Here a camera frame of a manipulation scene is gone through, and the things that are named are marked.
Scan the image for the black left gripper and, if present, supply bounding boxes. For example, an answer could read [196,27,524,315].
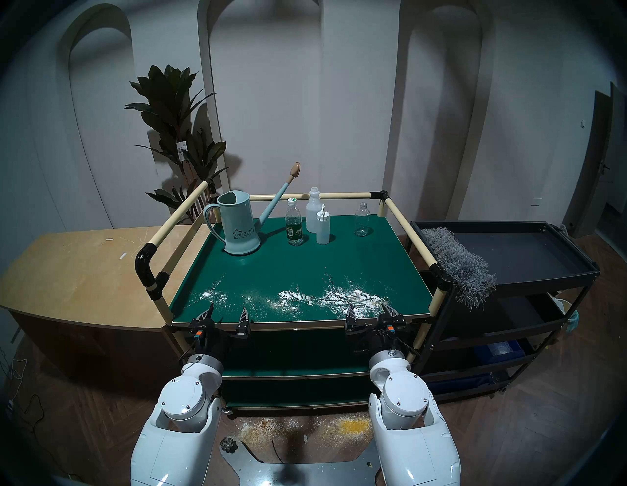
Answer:
[189,302,251,361]

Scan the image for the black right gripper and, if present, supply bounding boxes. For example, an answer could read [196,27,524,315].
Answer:
[344,301,407,356]

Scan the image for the grey fluffy duster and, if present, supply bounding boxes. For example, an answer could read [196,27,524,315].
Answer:
[420,227,498,310]

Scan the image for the green shelf cart beige rails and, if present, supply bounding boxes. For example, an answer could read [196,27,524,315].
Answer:
[135,190,454,417]

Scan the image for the white powder spill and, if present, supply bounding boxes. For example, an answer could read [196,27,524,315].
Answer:
[198,279,390,314]

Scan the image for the light blue watering can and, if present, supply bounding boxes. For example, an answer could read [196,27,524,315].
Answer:
[203,162,301,256]

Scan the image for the clear empty bottle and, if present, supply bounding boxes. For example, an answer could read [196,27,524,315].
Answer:
[354,202,372,237]

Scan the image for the green label water bottle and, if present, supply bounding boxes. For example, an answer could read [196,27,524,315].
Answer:
[286,198,304,246]

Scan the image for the white opaque plastic bottle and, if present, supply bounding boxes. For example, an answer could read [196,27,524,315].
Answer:
[306,187,322,234]

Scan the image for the blue storage bin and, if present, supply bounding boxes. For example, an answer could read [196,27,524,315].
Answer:
[473,340,522,365]

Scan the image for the light wooden table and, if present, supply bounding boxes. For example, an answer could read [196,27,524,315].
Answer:
[0,225,211,388]

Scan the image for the black utility cart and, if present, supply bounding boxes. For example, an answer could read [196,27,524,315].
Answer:
[407,220,601,402]

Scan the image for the teal and white container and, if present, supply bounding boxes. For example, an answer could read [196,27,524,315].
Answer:
[554,296,579,336]

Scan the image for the tall dark green plant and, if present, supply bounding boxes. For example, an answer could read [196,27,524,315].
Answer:
[124,64,230,223]

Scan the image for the dark door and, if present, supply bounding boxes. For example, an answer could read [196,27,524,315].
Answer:
[563,82,627,238]

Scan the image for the grey metal robot base plate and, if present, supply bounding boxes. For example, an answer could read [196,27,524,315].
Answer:
[219,438,380,486]

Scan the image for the thin floor cables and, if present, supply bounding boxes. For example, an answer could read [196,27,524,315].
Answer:
[0,343,47,437]

